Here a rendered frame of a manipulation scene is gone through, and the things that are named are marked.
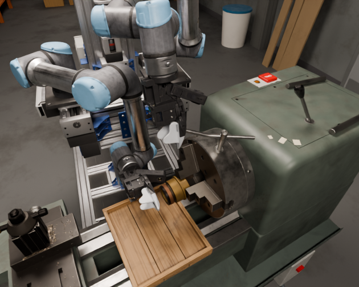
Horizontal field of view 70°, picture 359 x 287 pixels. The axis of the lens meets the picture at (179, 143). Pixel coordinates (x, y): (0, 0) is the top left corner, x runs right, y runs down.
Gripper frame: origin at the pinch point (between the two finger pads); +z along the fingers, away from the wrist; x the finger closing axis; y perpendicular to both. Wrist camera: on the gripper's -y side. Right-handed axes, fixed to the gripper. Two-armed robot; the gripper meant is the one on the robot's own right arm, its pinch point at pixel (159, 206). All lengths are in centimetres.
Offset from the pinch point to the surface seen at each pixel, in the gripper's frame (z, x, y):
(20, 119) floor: -262, -108, 61
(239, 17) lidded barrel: -310, -55, -299
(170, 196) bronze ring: -0.2, 2.1, -4.4
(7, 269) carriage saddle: -12, -15, 51
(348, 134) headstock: 17, 18, -64
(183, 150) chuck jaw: -8.7, 12.1, -14.5
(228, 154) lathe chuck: 2.7, 15.0, -24.6
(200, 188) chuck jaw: 2.4, 2.7, -15.0
